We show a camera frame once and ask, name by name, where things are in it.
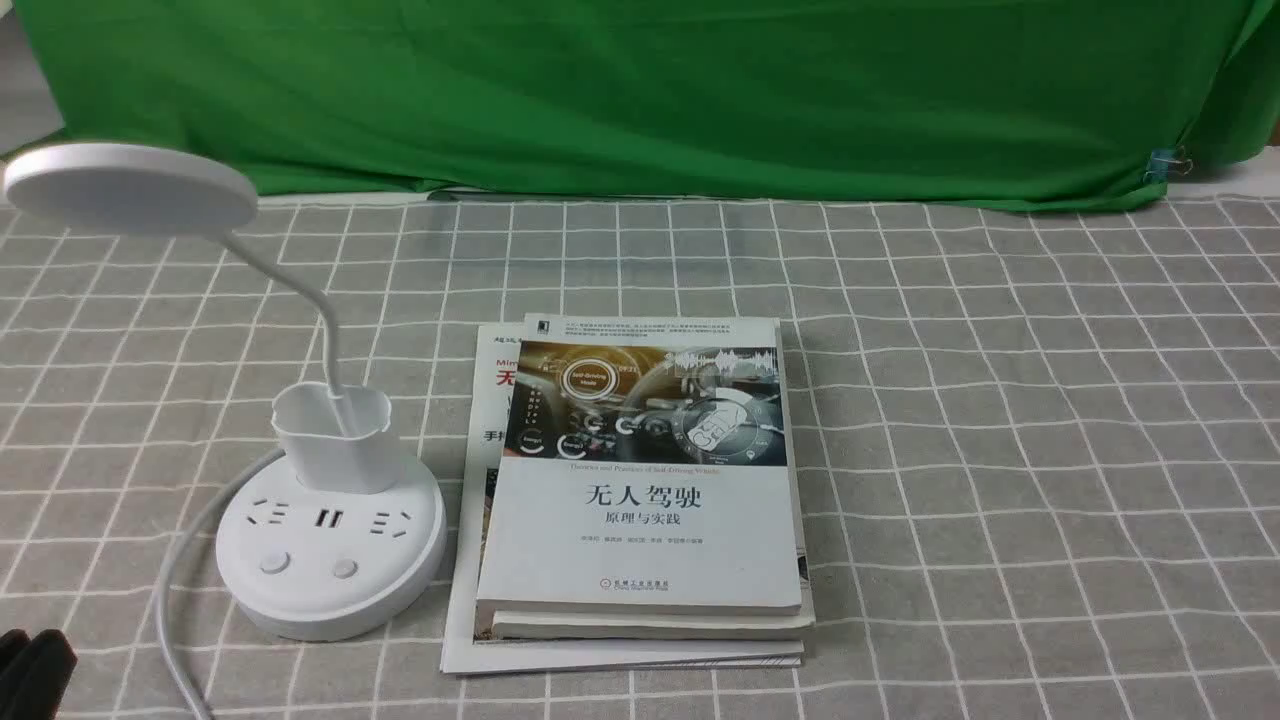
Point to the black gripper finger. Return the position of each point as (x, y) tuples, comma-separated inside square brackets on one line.
[(35, 673)]

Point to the white desk lamp with base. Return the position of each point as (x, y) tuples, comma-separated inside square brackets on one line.
[(344, 528)]

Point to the bottom thin magazine book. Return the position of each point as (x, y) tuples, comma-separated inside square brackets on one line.
[(463, 650)]

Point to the middle white book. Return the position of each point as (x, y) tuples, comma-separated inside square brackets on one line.
[(650, 627)]

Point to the top book self-driving cover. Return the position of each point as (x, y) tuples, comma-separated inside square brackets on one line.
[(640, 520)]

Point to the grey checkered tablecloth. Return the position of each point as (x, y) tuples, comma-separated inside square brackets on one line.
[(1037, 456)]

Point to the green backdrop cloth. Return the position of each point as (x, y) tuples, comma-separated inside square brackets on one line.
[(1009, 105)]

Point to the blue binder clip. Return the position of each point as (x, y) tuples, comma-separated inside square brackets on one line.
[(1168, 165)]

